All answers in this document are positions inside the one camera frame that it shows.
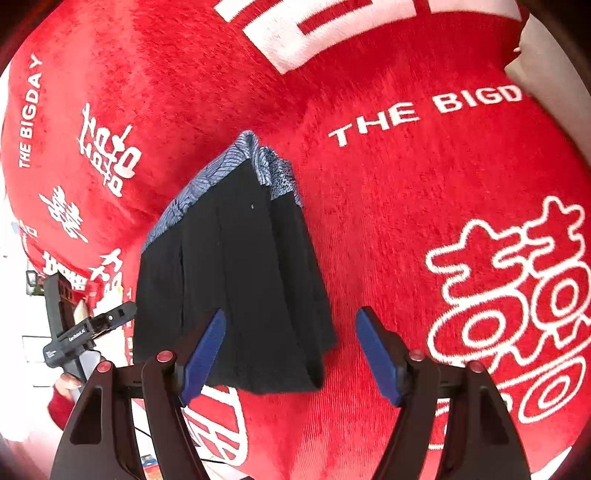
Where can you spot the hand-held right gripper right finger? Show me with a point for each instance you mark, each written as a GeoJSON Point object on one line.
{"type": "Point", "coordinates": [376, 355]}

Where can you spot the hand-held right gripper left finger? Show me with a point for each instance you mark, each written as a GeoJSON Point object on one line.
{"type": "Point", "coordinates": [203, 353]}

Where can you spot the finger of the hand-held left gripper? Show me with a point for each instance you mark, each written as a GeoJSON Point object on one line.
{"type": "Point", "coordinates": [115, 316]}

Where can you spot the black pants with blue waistband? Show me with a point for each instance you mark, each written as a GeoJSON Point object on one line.
{"type": "Point", "coordinates": [240, 277]}

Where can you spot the person's left forearm red sleeve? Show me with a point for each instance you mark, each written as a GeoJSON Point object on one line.
{"type": "Point", "coordinates": [60, 408]}

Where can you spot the person's left hand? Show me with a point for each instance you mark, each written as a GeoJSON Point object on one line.
{"type": "Point", "coordinates": [69, 383]}

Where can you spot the red printed blanket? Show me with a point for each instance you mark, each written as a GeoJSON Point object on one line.
{"type": "Point", "coordinates": [392, 230]}

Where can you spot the white pillow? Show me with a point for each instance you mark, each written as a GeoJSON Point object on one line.
{"type": "Point", "coordinates": [556, 83]}

